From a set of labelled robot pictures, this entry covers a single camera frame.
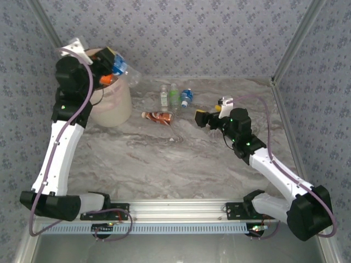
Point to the clear bottle blue label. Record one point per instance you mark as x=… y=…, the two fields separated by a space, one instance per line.
x=119 y=64

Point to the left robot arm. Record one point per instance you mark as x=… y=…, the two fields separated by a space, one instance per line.
x=59 y=159

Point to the brown coffee bottle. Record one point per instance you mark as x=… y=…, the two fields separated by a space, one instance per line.
x=160 y=117

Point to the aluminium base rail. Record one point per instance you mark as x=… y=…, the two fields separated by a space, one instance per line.
x=175 y=209

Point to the aluminium frame side bar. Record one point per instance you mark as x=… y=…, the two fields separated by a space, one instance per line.
x=327 y=249
x=26 y=246

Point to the steel sheet shelf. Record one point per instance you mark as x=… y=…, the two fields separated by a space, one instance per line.
x=175 y=249

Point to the small controller board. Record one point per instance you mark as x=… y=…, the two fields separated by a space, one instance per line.
x=102 y=228
x=256 y=229

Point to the aluminium corner post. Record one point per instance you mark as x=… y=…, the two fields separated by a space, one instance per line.
x=46 y=27
x=299 y=38

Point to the blue label bottle white cap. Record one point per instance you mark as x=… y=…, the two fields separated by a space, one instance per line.
x=187 y=96

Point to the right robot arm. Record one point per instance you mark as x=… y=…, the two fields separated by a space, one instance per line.
x=277 y=170

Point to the orange label bottle brown cap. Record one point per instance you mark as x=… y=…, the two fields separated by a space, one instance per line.
x=105 y=79

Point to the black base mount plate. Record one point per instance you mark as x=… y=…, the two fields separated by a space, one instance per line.
x=233 y=212
x=123 y=206

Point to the aluminium side rail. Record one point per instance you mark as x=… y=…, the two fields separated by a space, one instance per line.
x=288 y=128

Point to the clear bottle lime green label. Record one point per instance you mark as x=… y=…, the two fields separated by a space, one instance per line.
x=174 y=95

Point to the cream plastic waste bin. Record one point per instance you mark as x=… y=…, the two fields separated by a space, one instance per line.
x=118 y=112

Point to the clear bottle white green label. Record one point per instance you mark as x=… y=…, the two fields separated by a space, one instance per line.
x=164 y=96

